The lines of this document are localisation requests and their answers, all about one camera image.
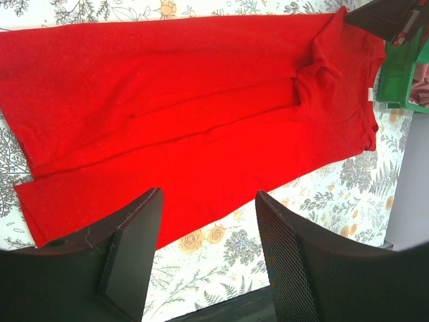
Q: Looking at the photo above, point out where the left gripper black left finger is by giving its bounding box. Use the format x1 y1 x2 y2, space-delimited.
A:
1 189 164 321

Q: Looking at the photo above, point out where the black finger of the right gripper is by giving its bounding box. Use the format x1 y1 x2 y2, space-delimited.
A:
345 0 428 42

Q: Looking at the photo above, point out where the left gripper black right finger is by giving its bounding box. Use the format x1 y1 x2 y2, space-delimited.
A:
255 191 428 321

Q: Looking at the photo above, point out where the red t shirt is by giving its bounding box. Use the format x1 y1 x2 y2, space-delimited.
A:
0 5 387 249

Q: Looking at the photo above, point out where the green plastic basket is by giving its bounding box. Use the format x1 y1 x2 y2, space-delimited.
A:
376 28 428 114

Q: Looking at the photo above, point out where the pink crumpled t shirt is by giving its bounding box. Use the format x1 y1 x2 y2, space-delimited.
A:
410 63 428 108

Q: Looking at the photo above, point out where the floral patterned table mat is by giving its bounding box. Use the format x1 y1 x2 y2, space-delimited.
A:
0 0 415 322

